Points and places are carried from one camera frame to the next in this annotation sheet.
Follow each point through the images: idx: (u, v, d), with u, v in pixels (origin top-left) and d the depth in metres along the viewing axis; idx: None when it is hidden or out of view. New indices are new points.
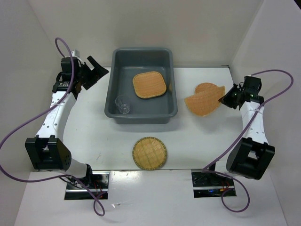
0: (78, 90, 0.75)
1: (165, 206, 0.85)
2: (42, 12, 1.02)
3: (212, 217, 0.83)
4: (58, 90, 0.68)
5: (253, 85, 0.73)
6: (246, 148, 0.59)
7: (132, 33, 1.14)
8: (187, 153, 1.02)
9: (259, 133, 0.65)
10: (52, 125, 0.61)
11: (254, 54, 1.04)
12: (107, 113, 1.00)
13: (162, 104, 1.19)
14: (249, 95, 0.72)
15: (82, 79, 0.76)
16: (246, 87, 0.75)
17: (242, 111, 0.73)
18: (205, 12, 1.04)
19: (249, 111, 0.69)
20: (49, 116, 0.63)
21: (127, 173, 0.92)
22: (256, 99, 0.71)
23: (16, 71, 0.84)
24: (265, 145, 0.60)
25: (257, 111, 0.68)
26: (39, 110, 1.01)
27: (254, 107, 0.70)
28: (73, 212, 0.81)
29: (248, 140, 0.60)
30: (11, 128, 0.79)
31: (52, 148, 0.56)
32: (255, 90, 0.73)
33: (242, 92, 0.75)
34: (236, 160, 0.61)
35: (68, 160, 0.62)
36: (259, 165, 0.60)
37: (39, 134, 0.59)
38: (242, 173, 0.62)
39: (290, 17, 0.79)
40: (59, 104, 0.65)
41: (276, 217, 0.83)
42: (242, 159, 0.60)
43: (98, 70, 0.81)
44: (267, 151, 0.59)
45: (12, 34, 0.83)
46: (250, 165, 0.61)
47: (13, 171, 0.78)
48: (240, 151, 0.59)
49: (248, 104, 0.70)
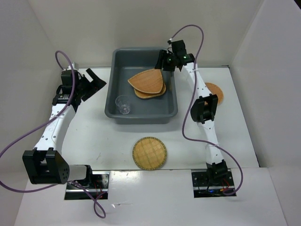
0: (77, 102, 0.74)
1: (165, 206, 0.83)
2: (42, 14, 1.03)
3: (213, 217, 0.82)
4: (58, 102, 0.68)
5: (180, 47, 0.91)
6: (201, 104, 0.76)
7: (132, 32, 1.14)
8: (186, 154, 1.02)
9: (203, 88, 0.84)
10: (51, 138, 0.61)
11: (254, 53, 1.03)
12: (106, 111, 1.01)
13: (162, 104, 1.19)
14: (182, 57, 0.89)
15: (80, 92, 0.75)
16: (176, 51, 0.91)
17: (185, 74, 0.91)
18: (205, 11, 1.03)
19: (190, 74, 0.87)
20: (48, 128, 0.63)
21: (127, 173, 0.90)
22: (189, 59, 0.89)
23: (16, 74, 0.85)
24: (211, 95, 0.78)
25: (195, 71, 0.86)
26: (40, 111, 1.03)
27: (192, 68, 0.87)
28: (72, 212, 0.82)
29: (200, 98, 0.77)
30: (11, 129, 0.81)
31: (51, 162, 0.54)
32: (183, 51, 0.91)
33: (175, 55, 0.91)
34: (198, 114, 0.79)
35: (66, 172, 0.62)
36: (213, 108, 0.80)
37: (38, 147, 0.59)
38: (205, 117, 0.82)
39: (289, 17, 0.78)
40: (58, 117, 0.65)
41: (277, 218, 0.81)
42: (201, 110, 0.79)
43: (97, 84, 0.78)
44: (215, 99, 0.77)
45: (12, 35, 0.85)
46: (207, 111, 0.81)
47: (12, 172, 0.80)
48: (198, 107, 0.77)
49: (186, 68, 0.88)
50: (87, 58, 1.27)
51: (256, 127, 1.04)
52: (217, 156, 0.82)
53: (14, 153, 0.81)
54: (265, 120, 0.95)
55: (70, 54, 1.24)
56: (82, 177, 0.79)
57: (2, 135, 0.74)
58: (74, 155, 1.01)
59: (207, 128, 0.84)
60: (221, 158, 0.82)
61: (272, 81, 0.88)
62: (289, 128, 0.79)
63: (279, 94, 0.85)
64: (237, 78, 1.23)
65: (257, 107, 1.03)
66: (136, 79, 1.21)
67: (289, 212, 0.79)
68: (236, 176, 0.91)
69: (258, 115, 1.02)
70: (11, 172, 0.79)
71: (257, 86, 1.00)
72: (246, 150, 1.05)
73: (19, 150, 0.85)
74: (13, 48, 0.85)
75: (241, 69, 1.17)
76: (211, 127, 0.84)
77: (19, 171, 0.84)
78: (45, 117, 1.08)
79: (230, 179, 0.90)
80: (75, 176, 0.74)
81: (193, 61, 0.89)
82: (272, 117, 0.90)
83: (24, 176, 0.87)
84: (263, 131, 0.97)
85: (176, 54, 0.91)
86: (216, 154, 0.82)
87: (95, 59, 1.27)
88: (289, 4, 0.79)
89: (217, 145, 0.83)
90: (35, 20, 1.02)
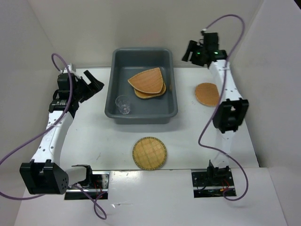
0: (75, 107, 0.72)
1: (165, 206, 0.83)
2: (42, 14, 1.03)
3: (212, 217, 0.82)
4: (54, 109, 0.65)
5: (214, 42, 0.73)
6: (227, 109, 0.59)
7: (132, 32, 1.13)
8: (186, 154, 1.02)
9: (233, 90, 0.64)
10: (49, 149, 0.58)
11: (255, 53, 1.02)
12: (106, 112, 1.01)
13: (162, 104, 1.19)
14: (213, 52, 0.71)
15: (77, 95, 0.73)
16: (207, 45, 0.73)
17: (211, 72, 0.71)
18: (205, 11, 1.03)
19: (218, 71, 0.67)
20: (44, 138, 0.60)
21: (127, 173, 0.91)
22: (221, 56, 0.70)
23: (15, 74, 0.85)
24: (241, 100, 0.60)
25: (225, 69, 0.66)
26: (39, 111, 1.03)
27: (221, 66, 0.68)
28: (72, 212, 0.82)
29: (226, 101, 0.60)
30: (11, 129, 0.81)
31: (49, 173, 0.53)
32: (216, 46, 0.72)
33: (205, 50, 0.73)
34: (221, 121, 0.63)
35: (64, 181, 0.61)
36: (241, 117, 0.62)
37: (35, 158, 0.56)
38: (228, 127, 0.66)
39: (289, 17, 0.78)
40: (55, 125, 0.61)
41: (277, 218, 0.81)
42: (226, 117, 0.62)
43: (95, 85, 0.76)
44: (245, 104, 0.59)
45: (12, 35, 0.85)
46: (233, 118, 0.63)
47: (12, 172, 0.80)
48: (223, 113, 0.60)
49: (216, 65, 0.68)
50: (87, 58, 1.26)
51: (256, 127, 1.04)
52: (224, 162, 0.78)
53: (14, 153, 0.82)
54: (265, 120, 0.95)
55: (70, 54, 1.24)
56: (81, 179, 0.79)
57: (2, 136, 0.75)
58: (74, 156, 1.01)
59: (225, 138, 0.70)
60: (225, 164, 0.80)
61: (272, 81, 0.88)
62: (289, 128, 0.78)
63: (279, 94, 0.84)
64: (237, 78, 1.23)
65: (257, 107, 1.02)
66: (136, 79, 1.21)
67: (288, 212, 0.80)
68: (236, 176, 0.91)
69: (258, 115, 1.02)
70: (11, 172, 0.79)
71: (257, 86, 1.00)
72: (246, 151, 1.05)
73: (19, 151, 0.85)
74: (13, 48, 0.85)
75: (241, 69, 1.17)
76: (229, 137, 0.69)
77: (19, 171, 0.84)
78: (45, 117, 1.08)
79: (230, 179, 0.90)
80: (77, 178, 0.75)
81: (225, 58, 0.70)
82: (272, 117, 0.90)
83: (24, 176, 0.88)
84: (263, 131, 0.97)
85: (206, 49, 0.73)
86: (223, 160, 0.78)
87: (95, 59, 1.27)
88: (289, 4, 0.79)
89: (227, 154, 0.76)
90: (35, 20, 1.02)
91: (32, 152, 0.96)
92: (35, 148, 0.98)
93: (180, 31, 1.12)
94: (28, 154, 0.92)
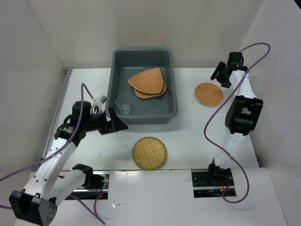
0: (80, 136, 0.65)
1: (165, 206, 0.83)
2: (42, 14, 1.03)
3: (212, 217, 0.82)
4: (59, 136, 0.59)
5: (237, 59, 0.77)
6: (240, 103, 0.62)
7: (132, 32, 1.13)
8: (186, 154, 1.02)
9: (249, 92, 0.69)
10: (42, 181, 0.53)
11: (255, 53, 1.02)
12: (106, 111, 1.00)
13: (162, 104, 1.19)
14: (233, 66, 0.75)
15: (89, 128, 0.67)
16: (230, 61, 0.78)
17: (231, 80, 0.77)
18: (205, 11, 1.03)
19: (237, 77, 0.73)
20: (41, 168, 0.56)
21: (128, 172, 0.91)
22: (241, 68, 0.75)
23: (16, 74, 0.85)
24: (255, 100, 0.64)
25: (243, 76, 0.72)
26: (39, 111, 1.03)
27: (241, 73, 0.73)
28: (72, 212, 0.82)
29: (240, 97, 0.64)
30: (11, 128, 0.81)
31: (34, 207, 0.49)
32: (239, 62, 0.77)
33: (229, 65, 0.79)
34: (233, 117, 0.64)
35: (53, 215, 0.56)
36: (253, 118, 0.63)
37: (27, 189, 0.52)
38: (240, 129, 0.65)
39: (290, 17, 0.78)
40: (54, 156, 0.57)
41: (277, 218, 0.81)
42: (238, 114, 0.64)
43: (111, 125, 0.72)
44: (258, 104, 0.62)
45: (12, 35, 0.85)
46: (246, 120, 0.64)
47: (12, 171, 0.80)
48: (235, 107, 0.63)
49: (235, 72, 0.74)
50: (87, 58, 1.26)
51: (256, 127, 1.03)
52: (226, 163, 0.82)
53: (14, 153, 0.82)
54: (265, 120, 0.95)
55: (70, 54, 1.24)
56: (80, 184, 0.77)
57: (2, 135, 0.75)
58: (74, 156, 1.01)
59: (232, 140, 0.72)
60: (227, 166, 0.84)
61: (273, 81, 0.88)
62: (289, 127, 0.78)
63: (279, 94, 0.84)
64: None
65: None
66: (136, 79, 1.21)
67: (288, 211, 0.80)
68: (236, 176, 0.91)
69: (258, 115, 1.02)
70: (11, 172, 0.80)
71: (257, 87, 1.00)
72: (246, 151, 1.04)
73: (18, 151, 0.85)
74: (14, 48, 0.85)
75: None
76: (237, 140, 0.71)
77: (19, 171, 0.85)
78: (45, 117, 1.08)
79: (230, 179, 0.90)
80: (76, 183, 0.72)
81: (245, 70, 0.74)
82: (272, 117, 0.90)
83: (24, 176, 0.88)
84: (264, 131, 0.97)
85: (229, 64, 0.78)
86: (225, 161, 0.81)
87: (95, 59, 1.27)
88: (289, 4, 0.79)
89: (232, 156, 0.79)
90: (35, 20, 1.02)
91: (32, 152, 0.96)
92: (35, 148, 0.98)
93: (180, 31, 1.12)
94: (28, 154, 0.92)
